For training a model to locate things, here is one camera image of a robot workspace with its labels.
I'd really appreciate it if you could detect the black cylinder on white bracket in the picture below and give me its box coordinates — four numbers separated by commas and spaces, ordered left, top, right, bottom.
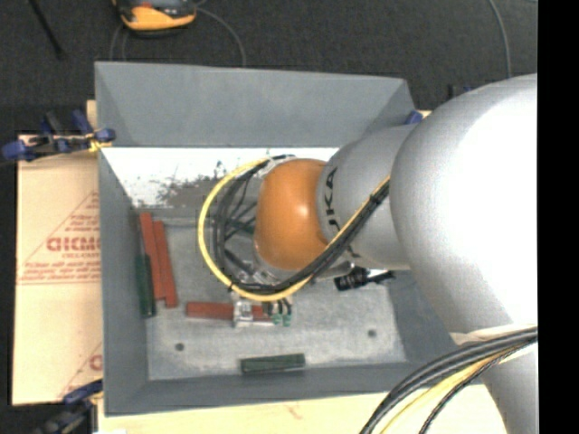
333, 267, 397, 293

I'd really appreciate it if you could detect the brown cardboard board red print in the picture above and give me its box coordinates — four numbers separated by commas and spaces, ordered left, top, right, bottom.
10, 150, 105, 407

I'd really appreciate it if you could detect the red-brown flat block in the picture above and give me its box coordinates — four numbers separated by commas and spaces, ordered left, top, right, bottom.
185, 301, 274, 322
138, 211, 160, 303
152, 220, 179, 309

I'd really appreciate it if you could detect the grey metal bin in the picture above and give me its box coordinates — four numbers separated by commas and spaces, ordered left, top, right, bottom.
93, 61, 459, 416

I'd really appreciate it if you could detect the dark green flat block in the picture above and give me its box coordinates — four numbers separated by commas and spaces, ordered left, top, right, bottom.
239, 353, 307, 375
134, 254, 157, 319

